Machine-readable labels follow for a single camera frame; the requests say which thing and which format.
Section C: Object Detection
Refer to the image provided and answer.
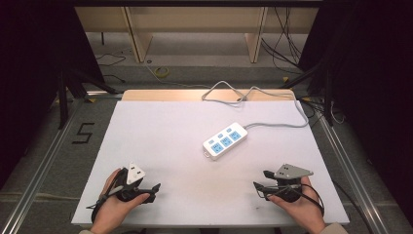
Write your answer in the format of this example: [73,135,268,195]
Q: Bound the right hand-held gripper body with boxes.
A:
[272,163,315,203]

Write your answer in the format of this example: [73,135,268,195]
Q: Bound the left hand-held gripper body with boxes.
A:
[112,161,153,203]

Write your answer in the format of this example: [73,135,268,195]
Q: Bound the person's right hand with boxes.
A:
[267,175,326,234]

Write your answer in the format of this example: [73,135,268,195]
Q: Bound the person's left hand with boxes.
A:
[91,168,151,234]

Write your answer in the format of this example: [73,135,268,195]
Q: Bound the white table cover board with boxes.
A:
[71,99,351,227]

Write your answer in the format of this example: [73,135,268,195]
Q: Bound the white power strip blue sockets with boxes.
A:
[202,122,248,162]

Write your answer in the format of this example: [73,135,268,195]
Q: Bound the black metal stand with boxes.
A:
[279,60,336,128]
[56,66,120,131]

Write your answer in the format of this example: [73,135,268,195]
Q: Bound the yellow tape roll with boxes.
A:
[154,65,170,79]

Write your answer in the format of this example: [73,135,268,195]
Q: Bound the black curtain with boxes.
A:
[297,0,413,225]
[0,0,105,191]

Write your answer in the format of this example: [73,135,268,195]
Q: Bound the beige wooden shelf unit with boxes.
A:
[74,6,320,64]

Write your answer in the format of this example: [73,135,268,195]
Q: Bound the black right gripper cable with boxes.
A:
[293,182,326,217]

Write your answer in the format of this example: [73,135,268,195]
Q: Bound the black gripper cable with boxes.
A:
[293,182,326,217]
[85,176,125,224]

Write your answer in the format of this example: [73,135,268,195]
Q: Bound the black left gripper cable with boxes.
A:
[85,176,125,224]

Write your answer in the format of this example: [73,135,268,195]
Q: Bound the grey power strip cable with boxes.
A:
[201,80,310,131]

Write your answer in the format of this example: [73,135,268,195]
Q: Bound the aluminium frame rail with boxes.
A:
[313,110,391,234]
[0,97,89,234]

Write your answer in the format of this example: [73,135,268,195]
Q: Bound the thin black floor cable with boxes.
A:
[95,53,128,84]

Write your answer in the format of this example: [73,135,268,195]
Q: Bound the black cable bundle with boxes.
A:
[260,7,314,76]

